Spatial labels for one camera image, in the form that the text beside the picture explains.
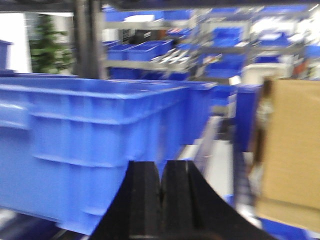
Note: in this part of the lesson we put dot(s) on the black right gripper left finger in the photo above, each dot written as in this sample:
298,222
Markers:
135,211

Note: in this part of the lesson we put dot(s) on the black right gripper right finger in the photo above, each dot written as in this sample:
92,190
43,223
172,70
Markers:
192,210

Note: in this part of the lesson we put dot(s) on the large blue upper crate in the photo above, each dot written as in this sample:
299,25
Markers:
65,143

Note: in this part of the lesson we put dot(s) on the large cardboard box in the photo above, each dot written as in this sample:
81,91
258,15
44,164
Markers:
286,146

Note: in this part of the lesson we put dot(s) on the green plant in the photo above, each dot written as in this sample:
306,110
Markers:
48,51

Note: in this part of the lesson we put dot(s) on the dark rack post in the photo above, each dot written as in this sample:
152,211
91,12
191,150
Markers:
88,20

